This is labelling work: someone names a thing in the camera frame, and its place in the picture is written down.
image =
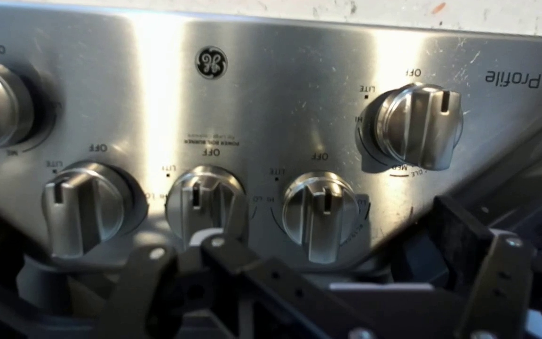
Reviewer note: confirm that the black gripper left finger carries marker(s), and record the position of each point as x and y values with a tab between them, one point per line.
241	294

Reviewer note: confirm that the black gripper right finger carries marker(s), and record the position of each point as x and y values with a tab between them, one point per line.
478	281

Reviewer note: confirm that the black gas stove cooktop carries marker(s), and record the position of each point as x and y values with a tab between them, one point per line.
156	94

